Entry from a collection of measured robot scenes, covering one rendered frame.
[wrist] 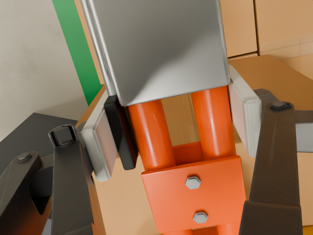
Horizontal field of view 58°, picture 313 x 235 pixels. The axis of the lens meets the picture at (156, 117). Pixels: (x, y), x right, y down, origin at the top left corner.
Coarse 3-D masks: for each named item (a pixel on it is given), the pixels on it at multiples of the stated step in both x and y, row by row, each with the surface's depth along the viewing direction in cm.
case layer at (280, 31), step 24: (240, 0) 63; (264, 0) 63; (288, 0) 63; (312, 0) 63; (240, 24) 65; (264, 24) 65; (288, 24) 65; (312, 24) 65; (240, 48) 67; (264, 48) 67; (288, 48) 67; (312, 48) 67; (312, 72) 69
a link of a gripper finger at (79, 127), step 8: (80, 128) 16; (80, 136) 15; (48, 160) 13; (88, 160) 14; (40, 168) 13; (48, 168) 13; (88, 168) 14; (40, 176) 13; (48, 176) 13; (32, 184) 13; (40, 184) 13; (48, 184) 13; (32, 192) 13; (40, 192) 13; (48, 192) 13
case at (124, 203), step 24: (240, 72) 58; (264, 72) 55; (288, 72) 53; (96, 96) 59; (288, 96) 43; (312, 96) 41; (168, 120) 41; (192, 120) 40; (240, 144) 33; (120, 168) 34; (312, 168) 34; (120, 192) 36; (144, 192) 36; (312, 192) 35; (120, 216) 37; (144, 216) 37; (312, 216) 36
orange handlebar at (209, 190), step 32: (192, 96) 17; (224, 96) 16; (160, 128) 17; (224, 128) 17; (160, 160) 18; (192, 160) 20; (224, 160) 17; (160, 192) 18; (192, 192) 18; (224, 192) 18; (160, 224) 19; (192, 224) 19; (224, 224) 20
